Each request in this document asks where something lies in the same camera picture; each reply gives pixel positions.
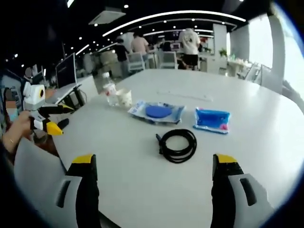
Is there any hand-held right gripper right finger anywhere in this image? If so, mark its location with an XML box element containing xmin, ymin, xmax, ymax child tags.
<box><xmin>210</xmin><ymin>153</ymin><xmax>274</xmax><ymax>228</ymax></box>

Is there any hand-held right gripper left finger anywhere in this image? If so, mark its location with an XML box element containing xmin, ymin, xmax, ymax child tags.
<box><xmin>48</xmin><ymin>153</ymin><xmax>102</xmax><ymax>228</ymax></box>

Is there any black cable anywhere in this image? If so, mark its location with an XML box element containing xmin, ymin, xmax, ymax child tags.
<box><xmin>155</xmin><ymin>128</ymin><xmax>198</xmax><ymax>164</ymax></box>

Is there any clear plastic bottle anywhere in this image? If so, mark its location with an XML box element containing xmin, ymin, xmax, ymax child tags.
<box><xmin>102</xmin><ymin>72</ymin><xmax>120</xmax><ymax>107</ymax></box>

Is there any white paper cup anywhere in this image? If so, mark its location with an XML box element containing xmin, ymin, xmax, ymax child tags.
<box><xmin>115</xmin><ymin>88</ymin><xmax>133</xmax><ymax>108</ymax></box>

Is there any blue wipes packet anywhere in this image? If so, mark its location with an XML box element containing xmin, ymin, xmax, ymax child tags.
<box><xmin>192</xmin><ymin>107</ymin><xmax>231</xmax><ymax>135</ymax></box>

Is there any clear packet with blue puff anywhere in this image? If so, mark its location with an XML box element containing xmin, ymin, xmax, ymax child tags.
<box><xmin>127</xmin><ymin>99</ymin><xmax>186</xmax><ymax>125</ymax></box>

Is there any white tabletop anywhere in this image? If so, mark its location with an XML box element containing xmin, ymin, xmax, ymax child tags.
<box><xmin>51</xmin><ymin>68</ymin><xmax>304</xmax><ymax>228</ymax></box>

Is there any person's left hand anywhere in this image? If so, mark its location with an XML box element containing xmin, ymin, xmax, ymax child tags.
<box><xmin>6</xmin><ymin>110</ymin><xmax>33</xmax><ymax>141</ymax></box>

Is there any white side desk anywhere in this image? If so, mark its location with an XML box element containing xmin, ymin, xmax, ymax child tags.
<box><xmin>47</xmin><ymin>82</ymin><xmax>83</xmax><ymax>105</ymax></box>

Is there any computer monitor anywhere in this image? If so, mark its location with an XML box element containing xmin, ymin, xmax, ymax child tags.
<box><xmin>55</xmin><ymin>52</ymin><xmax>78</xmax><ymax>90</ymax></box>

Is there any grey chair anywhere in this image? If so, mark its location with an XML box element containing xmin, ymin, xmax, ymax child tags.
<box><xmin>13</xmin><ymin>137</ymin><xmax>72</xmax><ymax>228</ymax></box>

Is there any ceiling air conditioner unit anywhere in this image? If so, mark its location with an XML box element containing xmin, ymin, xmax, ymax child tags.
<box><xmin>88</xmin><ymin>6</ymin><xmax>127</xmax><ymax>26</ymax></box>

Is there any curved ceiling light strip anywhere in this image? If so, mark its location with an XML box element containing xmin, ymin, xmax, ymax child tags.
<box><xmin>102</xmin><ymin>9</ymin><xmax>247</xmax><ymax>38</ymax></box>

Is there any white table cable cover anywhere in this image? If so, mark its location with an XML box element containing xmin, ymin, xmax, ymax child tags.
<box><xmin>156</xmin><ymin>89</ymin><xmax>213</xmax><ymax>102</ymax></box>

